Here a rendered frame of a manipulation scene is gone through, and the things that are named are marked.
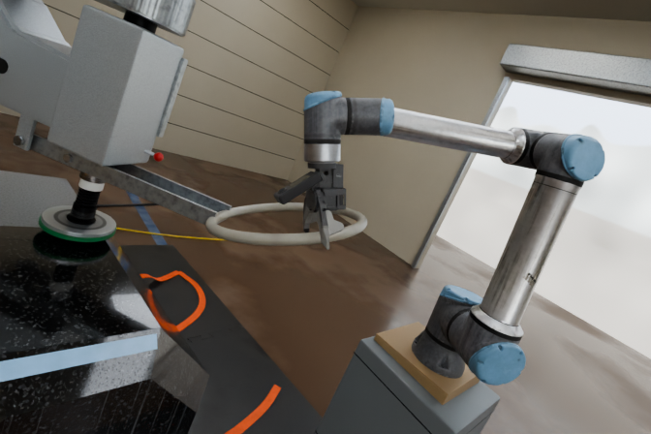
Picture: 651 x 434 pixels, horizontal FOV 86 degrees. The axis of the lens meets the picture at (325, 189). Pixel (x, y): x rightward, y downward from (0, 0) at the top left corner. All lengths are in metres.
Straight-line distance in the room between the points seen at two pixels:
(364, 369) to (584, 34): 5.17
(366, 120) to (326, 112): 0.10
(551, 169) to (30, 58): 1.52
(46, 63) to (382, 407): 1.49
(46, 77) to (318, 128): 0.86
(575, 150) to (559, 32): 4.88
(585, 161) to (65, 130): 1.45
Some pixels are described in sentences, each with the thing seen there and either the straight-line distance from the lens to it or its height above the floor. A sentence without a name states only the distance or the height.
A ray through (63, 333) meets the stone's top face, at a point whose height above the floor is 0.83.
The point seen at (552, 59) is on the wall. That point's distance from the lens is 5.42.
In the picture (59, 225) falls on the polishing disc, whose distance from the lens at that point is 1.40.
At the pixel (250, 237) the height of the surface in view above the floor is 1.18.
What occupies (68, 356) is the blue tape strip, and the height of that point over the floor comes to 0.81.
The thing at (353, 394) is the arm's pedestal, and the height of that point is 0.67.
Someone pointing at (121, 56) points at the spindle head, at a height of 1.45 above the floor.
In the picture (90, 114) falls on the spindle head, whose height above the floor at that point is 1.26.
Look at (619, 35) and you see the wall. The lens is 5.75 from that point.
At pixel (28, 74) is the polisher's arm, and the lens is 1.40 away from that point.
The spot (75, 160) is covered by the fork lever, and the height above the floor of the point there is 1.09.
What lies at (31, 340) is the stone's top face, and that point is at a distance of 1.05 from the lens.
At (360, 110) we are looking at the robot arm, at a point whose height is 1.56.
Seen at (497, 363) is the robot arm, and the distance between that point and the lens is 1.19.
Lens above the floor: 1.50
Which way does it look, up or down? 10 degrees down
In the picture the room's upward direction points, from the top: 23 degrees clockwise
